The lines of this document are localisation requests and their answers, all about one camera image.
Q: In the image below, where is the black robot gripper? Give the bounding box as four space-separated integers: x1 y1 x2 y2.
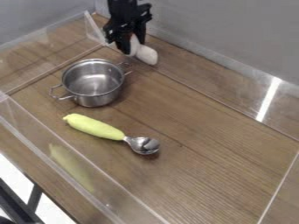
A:
102 3 152 55

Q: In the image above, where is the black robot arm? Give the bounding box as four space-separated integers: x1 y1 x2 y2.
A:
102 0 152 55

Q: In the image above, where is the black metal table frame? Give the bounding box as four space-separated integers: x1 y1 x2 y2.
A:
0 178 43 224

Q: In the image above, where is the clear acrylic enclosure wall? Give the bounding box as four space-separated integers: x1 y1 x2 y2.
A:
0 92 169 224

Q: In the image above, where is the orange and white toy mushroom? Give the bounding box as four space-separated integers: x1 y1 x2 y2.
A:
128 34 157 66

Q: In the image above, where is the spoon with yellow handle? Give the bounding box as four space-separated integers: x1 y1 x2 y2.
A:
62 114 160 155

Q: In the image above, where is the small stainless steel pot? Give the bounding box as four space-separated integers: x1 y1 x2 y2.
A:
49 59 130 108

